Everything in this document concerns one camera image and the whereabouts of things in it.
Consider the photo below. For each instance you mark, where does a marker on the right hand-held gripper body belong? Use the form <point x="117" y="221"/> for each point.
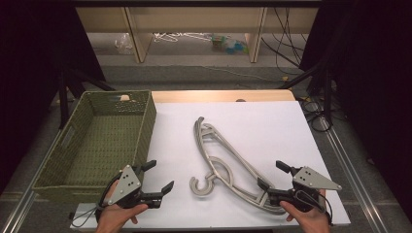
<point x="312" y="179"/>

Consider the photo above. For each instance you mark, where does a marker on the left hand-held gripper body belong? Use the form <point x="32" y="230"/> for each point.
<point x="124" y="185"/>

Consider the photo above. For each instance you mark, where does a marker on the grey plastic clothes hanger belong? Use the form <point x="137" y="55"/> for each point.
<point x="200" y="193"/>

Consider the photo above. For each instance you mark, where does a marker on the person's left hand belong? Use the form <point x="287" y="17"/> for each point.
<point x="118" y="218"/>

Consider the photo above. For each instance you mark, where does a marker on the person's right hand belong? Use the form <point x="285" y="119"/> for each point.
<point x="311" y="221"/>

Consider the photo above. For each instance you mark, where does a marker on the green woven basket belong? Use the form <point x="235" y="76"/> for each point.
<point x="103" y="142"/>

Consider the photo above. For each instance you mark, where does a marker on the black metal stand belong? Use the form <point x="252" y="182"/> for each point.
<point x="63" y="97"/>
<point x="327" y="93"/>

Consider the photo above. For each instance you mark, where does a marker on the clear plastic bag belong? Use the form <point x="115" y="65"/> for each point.
<point x="123" y="43"/>

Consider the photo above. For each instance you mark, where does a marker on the dark curtain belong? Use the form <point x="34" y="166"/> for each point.
<point x="29" y="64"/>
<point x="372" y="64"/>

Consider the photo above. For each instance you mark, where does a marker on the colourful toys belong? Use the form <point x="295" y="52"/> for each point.
<point x="228" y="44"/>

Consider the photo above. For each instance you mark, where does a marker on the beige wooden shelf unit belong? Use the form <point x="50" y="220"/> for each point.
<point x="194" y="19"/>

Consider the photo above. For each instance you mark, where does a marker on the aluminium rail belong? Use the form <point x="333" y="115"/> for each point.
<point x="19" y="210"/>
<point x="356" y="181"/>

